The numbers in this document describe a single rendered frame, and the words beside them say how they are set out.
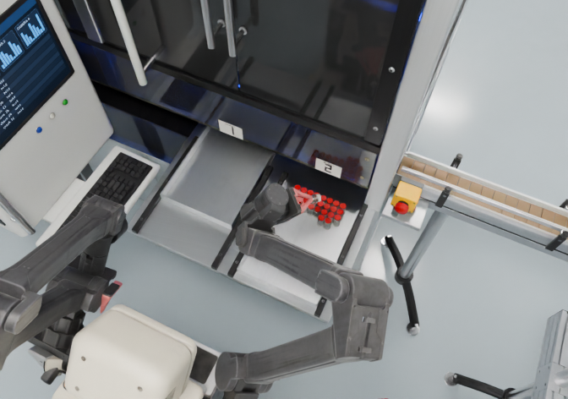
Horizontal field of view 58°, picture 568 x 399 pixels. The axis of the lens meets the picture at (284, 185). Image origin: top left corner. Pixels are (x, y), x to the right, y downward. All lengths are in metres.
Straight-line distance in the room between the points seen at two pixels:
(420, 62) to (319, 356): 0.64
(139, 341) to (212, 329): 1.41
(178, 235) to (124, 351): 0.69
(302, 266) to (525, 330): 1.85
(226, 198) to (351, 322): 0.97
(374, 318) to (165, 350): 0.42
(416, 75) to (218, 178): 0.81
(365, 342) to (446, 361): 1.69
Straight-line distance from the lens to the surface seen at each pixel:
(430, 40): 1.11
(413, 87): 1.21
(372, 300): 0.83
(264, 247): 1.08
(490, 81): 3.41
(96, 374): 1.07
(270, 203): 1.11
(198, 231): 1.65
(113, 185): 1.86
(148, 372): 1.01
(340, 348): 0.82
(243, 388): 1.11
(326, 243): 1.62
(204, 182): 1.73
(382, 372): 2.44
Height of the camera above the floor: 2.36
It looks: 60 degrees down
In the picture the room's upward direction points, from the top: 1 degrees clockwise
